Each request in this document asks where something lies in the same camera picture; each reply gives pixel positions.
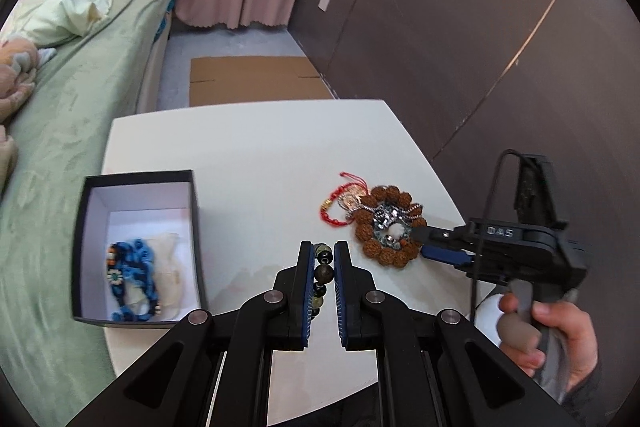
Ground red string charm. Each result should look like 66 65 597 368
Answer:
319 171 369 228

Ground pink floral blanket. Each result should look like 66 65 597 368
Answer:
0 37 39 188

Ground person's right hand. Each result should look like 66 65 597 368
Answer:
497 293 599 392

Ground light green pillow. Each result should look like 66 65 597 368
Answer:
1 0 114 49

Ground green bed sheet mattress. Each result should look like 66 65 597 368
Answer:
1 0 171 426

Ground brown rudraksha bead bracelet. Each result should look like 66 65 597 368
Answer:
352 184 430 270

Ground white wall socket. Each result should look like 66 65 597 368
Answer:
318 0 331 12

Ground white side table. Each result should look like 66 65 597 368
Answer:
102 100 471 425

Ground blue braided bracelet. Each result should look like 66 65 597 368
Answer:
105 237 163 324

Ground dark round bead bracelet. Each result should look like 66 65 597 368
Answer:
309 243 335 321

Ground black jewelry box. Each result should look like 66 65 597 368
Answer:
70 170 205 327

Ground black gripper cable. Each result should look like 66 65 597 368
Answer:
470 148 526 323

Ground flattened cardboard on floor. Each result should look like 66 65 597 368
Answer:
189 56 333 107

